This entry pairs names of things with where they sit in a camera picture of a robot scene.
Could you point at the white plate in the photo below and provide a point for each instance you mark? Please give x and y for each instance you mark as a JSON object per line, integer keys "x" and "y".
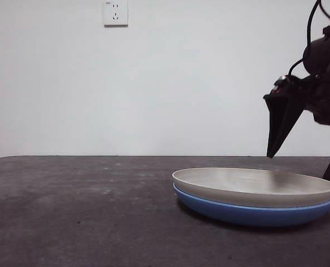
{"x": 251, "y": 194}

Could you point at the white wall power outlet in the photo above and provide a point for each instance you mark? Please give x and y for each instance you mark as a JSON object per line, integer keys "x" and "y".
{"x": 115, "y": 14}

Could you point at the blue plate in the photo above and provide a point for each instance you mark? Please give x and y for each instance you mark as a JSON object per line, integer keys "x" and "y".
{"x": 251, "y": 217}

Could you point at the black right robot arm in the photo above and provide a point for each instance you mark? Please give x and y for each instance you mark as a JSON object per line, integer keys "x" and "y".
{"x": 326, "y": 89}

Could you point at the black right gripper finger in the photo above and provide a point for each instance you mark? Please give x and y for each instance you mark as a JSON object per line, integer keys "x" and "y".
{"x": 290, "y": 114}
{"x": 276, "y": 119}

